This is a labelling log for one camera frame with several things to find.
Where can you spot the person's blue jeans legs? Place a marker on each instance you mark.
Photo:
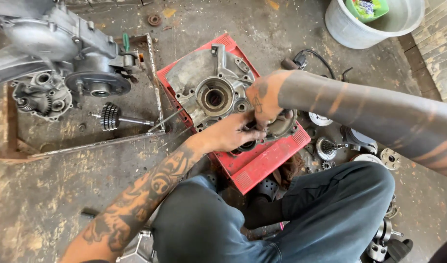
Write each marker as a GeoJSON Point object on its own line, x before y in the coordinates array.
{"type": "Point", "coordinates": [318, 219]}

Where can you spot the dark engine cylinder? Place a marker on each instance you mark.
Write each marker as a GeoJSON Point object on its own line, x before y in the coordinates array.
{"type": "Point", "coordinates": [356, 138]}

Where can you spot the small engine cover with gears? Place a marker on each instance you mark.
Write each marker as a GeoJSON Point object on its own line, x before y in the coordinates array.
{"type": "Point", "coordinates": [41, 96]}

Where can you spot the green plastic bowl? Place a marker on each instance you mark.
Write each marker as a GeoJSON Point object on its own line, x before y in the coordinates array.
{"type": "Point", "coordinates": [373, 14]}

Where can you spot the steel crankshaft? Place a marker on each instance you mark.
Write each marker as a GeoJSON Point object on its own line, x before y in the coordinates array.
{"type": "Point", "coordinates": [382, 233]}

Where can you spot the grey aluminium crankcase half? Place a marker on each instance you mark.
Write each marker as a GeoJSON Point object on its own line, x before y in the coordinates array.
{"type": "Point", "coordinates": [208, 78]}

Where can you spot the grey plastic bucket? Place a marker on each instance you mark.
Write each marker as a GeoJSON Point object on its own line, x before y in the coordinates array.
{"type": "Point", "coordinates": [351, 34]}

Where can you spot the person's right fingers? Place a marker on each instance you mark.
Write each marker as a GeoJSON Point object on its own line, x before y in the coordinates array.
{"type": "Point", "coordinates": [268, 119]}

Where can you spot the clutch gear with splined shaft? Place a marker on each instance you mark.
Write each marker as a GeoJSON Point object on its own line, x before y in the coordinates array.
{"type": "Point", "coordinates": [326, 148]}

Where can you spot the gear cluster shaft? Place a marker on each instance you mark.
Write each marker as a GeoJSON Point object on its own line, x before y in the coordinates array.
{"type": "Point", "coordinates": [110, 117]}

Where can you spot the round metal flange with holes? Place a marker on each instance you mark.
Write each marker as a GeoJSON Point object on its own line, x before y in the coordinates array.
{"type": "Point", "coordinates": [390, 159]}

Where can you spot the brown rag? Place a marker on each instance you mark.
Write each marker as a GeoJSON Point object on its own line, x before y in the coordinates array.
{"type": "Point", "coordinates": [291, 170]}

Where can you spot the round steel part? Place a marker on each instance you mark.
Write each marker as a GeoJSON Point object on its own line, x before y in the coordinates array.
{"type": "Point", "coordinates": [392, 208]}

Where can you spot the small black block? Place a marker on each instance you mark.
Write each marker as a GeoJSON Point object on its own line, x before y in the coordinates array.
{"type": "Point", "coordinates": [89, 213]}

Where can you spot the person's right hand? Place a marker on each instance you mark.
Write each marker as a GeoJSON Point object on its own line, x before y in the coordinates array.
{"type": "Point", "coordinates": [264, 95]}

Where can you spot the large grey engine casing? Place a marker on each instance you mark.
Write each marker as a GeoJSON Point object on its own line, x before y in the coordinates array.
{"type": "Point", "coordinates": [62, 40]}

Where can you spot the small steel gear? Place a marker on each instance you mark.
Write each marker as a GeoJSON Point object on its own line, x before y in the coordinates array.
{"type": "Point", "coordinates": [327, 165]}

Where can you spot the person's left hand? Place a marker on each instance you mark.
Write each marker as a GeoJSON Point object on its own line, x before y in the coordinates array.
{"type": "Point", "coordinates": [223, 134]}

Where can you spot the silver metal puller tool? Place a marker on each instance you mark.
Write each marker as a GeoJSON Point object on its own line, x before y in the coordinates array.
{"type": "Point", "coordinates": [135, 248]}

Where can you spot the black shoe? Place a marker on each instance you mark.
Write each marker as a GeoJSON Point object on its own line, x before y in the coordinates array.
{"type": "Point", "coordinates": [400, 248]}

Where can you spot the thin steel rod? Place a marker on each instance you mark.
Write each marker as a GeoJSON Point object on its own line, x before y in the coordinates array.
{"type": "Point", "coordinates": [165, 120]}

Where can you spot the red plastic tray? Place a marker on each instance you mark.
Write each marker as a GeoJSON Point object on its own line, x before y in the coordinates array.
{"type": "Point", "coordinates": [260, 164]}

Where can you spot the rusty round bearing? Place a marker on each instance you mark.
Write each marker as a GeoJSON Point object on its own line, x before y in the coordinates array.
{"type": "Point", "coordinates": [154, 20]}

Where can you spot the white round metal disc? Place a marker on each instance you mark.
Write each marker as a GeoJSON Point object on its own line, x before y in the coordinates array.
{"type": "Point", "coordinates": [320, 119]}

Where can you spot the rusty angle iron frame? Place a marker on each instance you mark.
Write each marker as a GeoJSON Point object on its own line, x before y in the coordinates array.
{"type": "Point", "coordinates": [156, 87]}

